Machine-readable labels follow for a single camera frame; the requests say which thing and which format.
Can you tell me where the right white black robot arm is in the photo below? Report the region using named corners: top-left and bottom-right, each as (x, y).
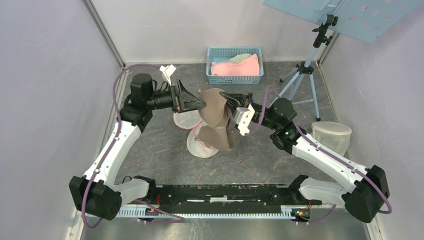
top-left (220, 91), bottom-right (393, 223)

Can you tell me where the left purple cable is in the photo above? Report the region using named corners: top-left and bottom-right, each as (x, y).
top-left (80, 63), bottom-right (186, 229)

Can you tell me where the purple cable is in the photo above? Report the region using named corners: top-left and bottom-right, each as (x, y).
top-left (80, 63), bottom-right (186, 229)
top-left (248, 85), bottom-right (393, 226)

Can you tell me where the white round tub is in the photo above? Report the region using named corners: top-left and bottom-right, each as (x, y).
top-left (311, 121), bottom-right (352, 156)

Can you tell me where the light green cloth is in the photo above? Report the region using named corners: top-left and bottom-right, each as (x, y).
top-left (228, 53), bottom-right (252, 64)

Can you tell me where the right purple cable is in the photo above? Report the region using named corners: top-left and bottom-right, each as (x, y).
top-left (248, 85), bottom-right (393, 226)

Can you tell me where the beige padded bra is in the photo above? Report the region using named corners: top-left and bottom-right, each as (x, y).
top-left (195, 88), bottom-right (236, 151)

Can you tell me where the blue tripod stand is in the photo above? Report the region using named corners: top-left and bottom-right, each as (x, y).
top-left (278, 14), bottom-right (339, 122)

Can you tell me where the pink cloth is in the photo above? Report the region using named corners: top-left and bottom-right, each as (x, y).
top-left (210, 54), bottom-right (261, 76)

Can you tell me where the blue plastic basket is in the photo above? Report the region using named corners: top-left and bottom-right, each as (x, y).
top-left (205, 46), bottom-right (264, 85)

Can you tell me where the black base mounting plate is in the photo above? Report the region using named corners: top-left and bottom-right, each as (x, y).
top-left (146, 184), bottom-right (322, 214)

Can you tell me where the light blue cable rail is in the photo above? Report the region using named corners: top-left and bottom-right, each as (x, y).
top-left (116, 205), bottom-right (295, 220)

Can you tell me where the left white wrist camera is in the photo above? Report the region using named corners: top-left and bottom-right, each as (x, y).
top-left (159, 64), bottom-right (177, 86)

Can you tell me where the light blue perforated board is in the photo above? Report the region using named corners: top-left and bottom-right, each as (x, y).
top-left (262, 0), bottom-right (421, 44)

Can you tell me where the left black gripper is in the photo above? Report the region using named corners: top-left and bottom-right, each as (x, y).
top-left (146, 78), bottom-right (206, 114)

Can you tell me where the white mesh laundry bag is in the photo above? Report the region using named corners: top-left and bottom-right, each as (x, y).
top-left (173, 110), bottom-right (219, 159)

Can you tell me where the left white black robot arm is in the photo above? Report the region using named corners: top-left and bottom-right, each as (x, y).
top-left (69, 73), bottom-right (206, 224)

